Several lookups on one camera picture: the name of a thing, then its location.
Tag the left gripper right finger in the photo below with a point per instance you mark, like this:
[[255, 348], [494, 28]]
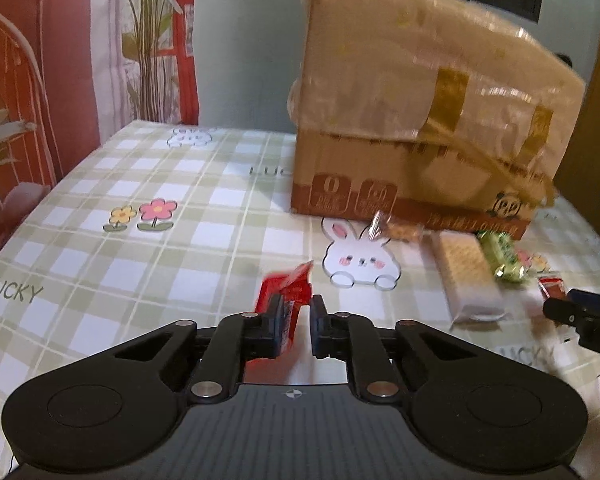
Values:
[[365, 350]]

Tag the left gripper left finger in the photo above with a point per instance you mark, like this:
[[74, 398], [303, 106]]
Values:
[[224, 351]]

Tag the red snack packet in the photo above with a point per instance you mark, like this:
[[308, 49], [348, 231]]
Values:
[[285, 299]]

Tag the green snack packet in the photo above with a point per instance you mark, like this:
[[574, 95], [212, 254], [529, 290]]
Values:
[[500, 253]]

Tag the small red white sachet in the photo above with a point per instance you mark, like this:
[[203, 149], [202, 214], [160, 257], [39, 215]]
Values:
[[552, 286]]

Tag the clear wrapped biscuit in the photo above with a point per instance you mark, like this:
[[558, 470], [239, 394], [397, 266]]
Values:
[[384, 225]]

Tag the white cracker pack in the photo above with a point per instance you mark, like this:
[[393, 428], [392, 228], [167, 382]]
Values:
[[468, 282]]

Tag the checkered green tablecloth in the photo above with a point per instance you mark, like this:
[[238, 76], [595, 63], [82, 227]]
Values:
[[164, 223]]

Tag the taped cardboard box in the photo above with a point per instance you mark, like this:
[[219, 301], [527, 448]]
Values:
[[436, 111]]

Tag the red white curtain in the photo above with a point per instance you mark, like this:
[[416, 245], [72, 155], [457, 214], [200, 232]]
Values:
[[62, 94]]

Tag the green potted plant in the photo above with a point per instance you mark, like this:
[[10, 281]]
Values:
[[158, 59]]

